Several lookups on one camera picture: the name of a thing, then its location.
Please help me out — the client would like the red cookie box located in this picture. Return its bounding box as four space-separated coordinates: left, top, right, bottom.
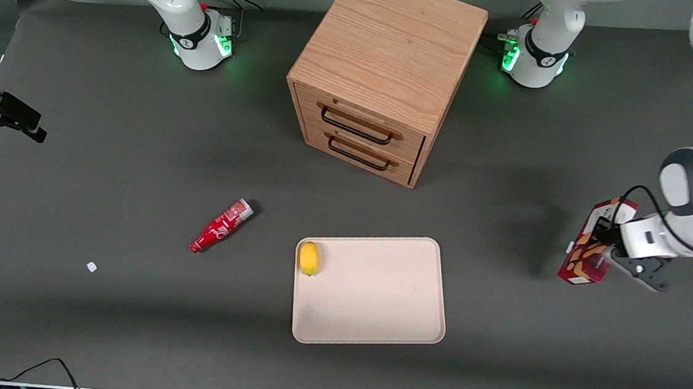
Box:
557 192 640 290

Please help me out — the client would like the beige plastic tray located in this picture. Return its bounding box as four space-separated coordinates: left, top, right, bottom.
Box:
289 227 453 355

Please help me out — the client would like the red cola bottle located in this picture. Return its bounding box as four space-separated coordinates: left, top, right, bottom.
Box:
189 194 256 258

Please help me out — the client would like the yellow lemon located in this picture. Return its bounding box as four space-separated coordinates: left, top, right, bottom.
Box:
298 240 322 277

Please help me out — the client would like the wooden two-drawer cabinet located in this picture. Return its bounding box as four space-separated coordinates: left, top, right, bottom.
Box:
279 0 490 194

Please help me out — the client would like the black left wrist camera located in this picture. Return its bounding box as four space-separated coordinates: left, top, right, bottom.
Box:
593 216 625 247

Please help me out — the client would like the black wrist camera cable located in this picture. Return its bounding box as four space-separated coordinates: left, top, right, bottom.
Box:
594 107 693 260

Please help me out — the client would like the black floor cable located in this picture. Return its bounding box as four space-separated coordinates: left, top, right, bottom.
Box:
0 353 84 389

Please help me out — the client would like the wooden drawer, short handle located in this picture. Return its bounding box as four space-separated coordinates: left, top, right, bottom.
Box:
300 122 421 186

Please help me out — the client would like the wooden drawer, long handle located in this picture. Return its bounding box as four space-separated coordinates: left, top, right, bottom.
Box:
288 82 430 164

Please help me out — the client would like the black left arm base cable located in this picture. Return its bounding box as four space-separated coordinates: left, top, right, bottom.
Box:
480 0 544 57

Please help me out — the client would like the short black drawer handle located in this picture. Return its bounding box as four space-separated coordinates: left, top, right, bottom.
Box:
325 136 393 173

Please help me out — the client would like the long black drawer handle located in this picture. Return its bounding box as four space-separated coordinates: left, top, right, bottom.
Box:
318 107 398 147

